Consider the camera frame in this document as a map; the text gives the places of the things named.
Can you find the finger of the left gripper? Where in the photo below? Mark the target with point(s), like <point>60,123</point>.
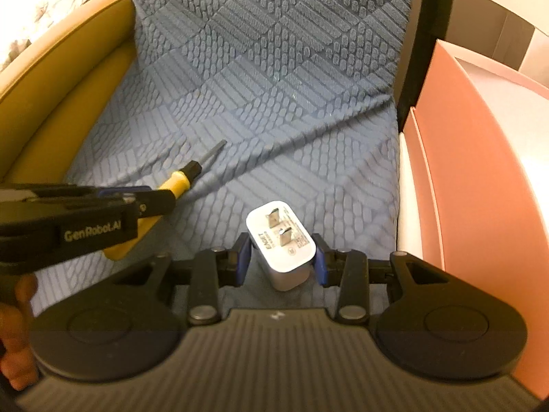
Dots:
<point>124,190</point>
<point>152,203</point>

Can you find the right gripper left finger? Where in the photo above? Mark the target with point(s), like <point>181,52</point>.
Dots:
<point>204,275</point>

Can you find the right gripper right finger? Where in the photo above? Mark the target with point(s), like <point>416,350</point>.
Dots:
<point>353,273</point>

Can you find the yellow handled screwdriver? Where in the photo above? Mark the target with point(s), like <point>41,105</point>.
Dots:
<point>178,184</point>

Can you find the person's left hand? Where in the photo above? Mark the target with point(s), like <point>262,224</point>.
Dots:
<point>17,363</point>

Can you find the tan leather sofa armrest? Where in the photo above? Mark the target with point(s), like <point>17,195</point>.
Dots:
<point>54,92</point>

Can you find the pink cardboard box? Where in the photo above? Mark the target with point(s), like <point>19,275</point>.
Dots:
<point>478,145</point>

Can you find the blue textured sofa cover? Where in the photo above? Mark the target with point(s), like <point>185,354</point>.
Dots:
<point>299,91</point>

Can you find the beige black folding chair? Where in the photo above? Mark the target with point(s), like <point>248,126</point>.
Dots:
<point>472,12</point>

